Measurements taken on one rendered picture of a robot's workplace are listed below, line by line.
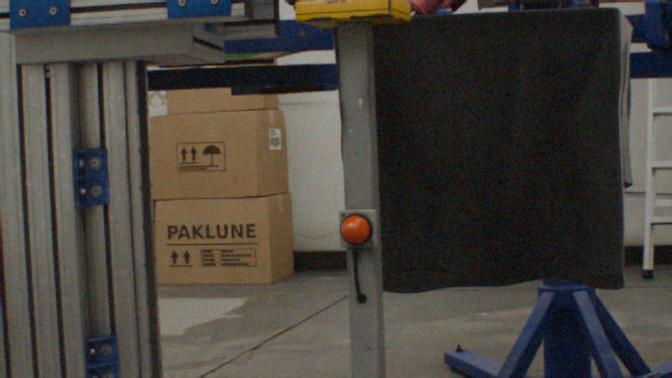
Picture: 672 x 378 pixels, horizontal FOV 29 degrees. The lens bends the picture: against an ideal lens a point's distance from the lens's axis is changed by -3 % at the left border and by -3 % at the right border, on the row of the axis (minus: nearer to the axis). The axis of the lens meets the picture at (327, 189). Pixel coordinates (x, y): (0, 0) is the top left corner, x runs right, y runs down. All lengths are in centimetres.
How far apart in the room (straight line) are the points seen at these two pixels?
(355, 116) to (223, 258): 484
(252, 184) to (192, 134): 40
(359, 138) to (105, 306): 55
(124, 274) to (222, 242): 451
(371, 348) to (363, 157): 26
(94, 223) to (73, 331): 17
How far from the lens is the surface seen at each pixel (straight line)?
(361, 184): 179
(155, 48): 196
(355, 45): 179
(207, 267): 664
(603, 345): 326
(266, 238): 653
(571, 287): 336
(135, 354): 212
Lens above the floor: 80
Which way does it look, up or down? 3 degrees down
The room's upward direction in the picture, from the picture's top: 2 degrees counter-clockwise
